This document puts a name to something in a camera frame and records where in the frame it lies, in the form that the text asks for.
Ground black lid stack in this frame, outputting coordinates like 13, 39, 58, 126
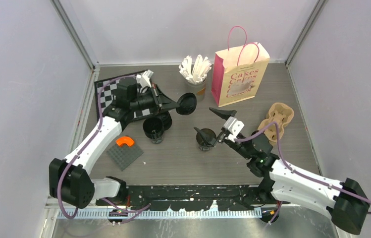
156, 112, 172, 131

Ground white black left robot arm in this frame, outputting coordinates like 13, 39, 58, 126
49, 75, 180, 219

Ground grey studded baseplate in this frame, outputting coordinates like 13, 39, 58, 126
106, 144, 144, 171

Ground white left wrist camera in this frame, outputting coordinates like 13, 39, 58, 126
136, 70, 154, 88

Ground orange curved pipe piece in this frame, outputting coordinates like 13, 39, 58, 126
115, 136, 135, 147

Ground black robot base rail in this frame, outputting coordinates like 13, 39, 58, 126
109, 184, 278, 211

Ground black white chessboard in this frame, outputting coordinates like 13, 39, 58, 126
94, 69, 159, 123

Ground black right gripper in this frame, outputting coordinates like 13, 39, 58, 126
195, 107, 253, 160

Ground single black coffee cup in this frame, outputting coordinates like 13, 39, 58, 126
196, 128, 218, 152

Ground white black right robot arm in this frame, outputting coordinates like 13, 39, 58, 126
194, 108, 371, 235

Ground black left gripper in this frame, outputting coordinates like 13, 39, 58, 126
130, 83, 179, 115

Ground grey holder cup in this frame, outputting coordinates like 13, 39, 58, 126
185, 80, 206, 103

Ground white wrapped stirrers bundle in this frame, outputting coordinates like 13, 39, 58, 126
178, 55, 212, 85

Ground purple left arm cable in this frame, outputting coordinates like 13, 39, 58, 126
56, 74, 152, 224

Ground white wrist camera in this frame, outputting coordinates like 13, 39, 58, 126
222, 117, 244, 135
136, 70, 154, 88

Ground pink cakes paper bag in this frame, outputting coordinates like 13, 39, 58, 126
211, 41, 270, 107

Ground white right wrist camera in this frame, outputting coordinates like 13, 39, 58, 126
222, 117, 244, 135

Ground single black cup lid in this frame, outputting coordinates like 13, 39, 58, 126
175, 93, 197, 116

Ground black cup stack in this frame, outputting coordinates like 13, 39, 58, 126
142, 117, 164, 144

